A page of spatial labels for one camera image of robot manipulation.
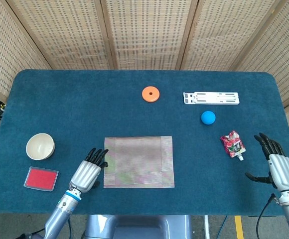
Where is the thin blue cable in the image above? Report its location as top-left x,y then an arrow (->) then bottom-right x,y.
220,215 -> 229,239

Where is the white folding stand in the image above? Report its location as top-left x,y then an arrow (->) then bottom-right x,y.
183,92 -> 240,105

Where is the blue-grey robot torso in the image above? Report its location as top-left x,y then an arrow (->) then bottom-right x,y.
81,214 -> 192,239

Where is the red snack pouch with spout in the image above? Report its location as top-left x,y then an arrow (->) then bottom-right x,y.
220,129 -> 247,162

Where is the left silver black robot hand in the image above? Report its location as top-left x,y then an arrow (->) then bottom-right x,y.
68,147 -> 110,194

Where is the blue ball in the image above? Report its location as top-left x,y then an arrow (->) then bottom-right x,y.
200,111 -> 216,125

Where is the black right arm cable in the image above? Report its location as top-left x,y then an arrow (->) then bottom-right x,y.
256,193 -> 279,239

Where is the orange disc with hole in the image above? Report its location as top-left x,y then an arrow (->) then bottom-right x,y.
142,86 -> 160,103

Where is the dark blue table cloth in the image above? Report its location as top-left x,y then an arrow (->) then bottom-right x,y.
0,69 -> 289,217

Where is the woven bamboo folding screen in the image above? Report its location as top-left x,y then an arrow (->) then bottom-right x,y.
0,0 -> 289,172

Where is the white table leg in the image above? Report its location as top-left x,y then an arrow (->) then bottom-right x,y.
203,215 -> 210,239

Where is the beige woven placemat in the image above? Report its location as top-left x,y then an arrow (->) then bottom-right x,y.
103,135 -> 175,189

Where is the cream white bowl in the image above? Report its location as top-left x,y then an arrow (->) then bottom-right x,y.
25,133 -> 56,160

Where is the red pad in clear case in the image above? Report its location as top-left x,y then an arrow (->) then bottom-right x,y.
23,166 -> 59,192

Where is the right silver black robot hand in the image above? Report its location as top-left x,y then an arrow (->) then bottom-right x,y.
245,132 -> 289,194

